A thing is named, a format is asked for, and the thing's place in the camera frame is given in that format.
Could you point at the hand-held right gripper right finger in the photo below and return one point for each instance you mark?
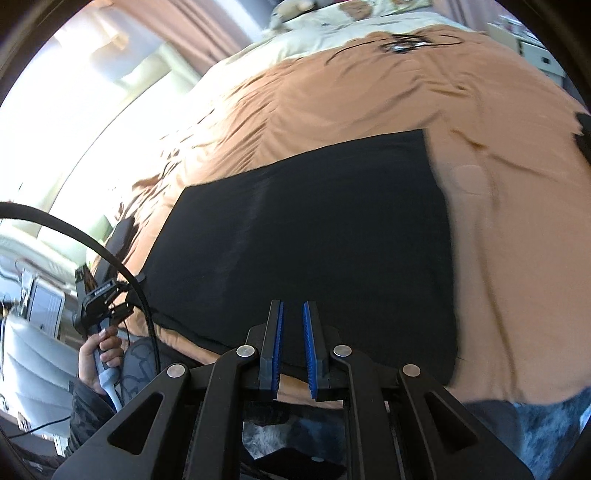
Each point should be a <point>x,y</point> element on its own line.
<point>310,350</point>

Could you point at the black garment pile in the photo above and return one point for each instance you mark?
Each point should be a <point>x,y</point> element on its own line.
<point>582,134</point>

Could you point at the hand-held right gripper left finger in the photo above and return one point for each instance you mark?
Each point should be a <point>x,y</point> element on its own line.
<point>279,350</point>

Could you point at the orange blanket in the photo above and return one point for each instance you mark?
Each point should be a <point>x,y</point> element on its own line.
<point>508,258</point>

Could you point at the pink curtain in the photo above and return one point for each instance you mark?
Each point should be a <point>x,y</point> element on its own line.
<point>198,23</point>
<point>461,11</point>

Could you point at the person's right leg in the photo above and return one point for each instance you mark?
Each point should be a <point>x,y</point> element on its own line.
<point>489,415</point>

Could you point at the white nightstand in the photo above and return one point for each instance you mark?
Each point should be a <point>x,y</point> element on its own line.
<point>538,53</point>

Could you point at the person's left hand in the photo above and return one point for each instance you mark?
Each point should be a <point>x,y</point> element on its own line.
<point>92,364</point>

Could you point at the black pants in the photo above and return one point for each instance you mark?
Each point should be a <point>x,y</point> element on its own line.
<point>300,221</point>

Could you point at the person's left forearm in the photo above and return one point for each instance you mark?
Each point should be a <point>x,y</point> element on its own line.
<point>87,415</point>

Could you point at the person's left leg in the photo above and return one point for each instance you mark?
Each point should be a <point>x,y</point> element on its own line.
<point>138,364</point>

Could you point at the bedside cabinet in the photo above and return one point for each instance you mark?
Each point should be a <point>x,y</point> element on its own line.
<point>46,307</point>

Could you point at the beige plush bear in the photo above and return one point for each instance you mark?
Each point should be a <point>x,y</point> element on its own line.
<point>295,5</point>

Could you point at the person's leg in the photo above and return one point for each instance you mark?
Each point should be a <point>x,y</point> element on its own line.
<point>138,364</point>
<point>489,415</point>

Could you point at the cream duvet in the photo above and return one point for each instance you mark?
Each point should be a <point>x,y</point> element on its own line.
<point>323,37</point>

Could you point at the dark cloth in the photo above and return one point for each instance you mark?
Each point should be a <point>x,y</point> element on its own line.
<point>122,235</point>

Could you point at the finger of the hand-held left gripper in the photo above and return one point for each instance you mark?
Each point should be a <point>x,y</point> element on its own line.
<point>119,290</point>
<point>122,311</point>

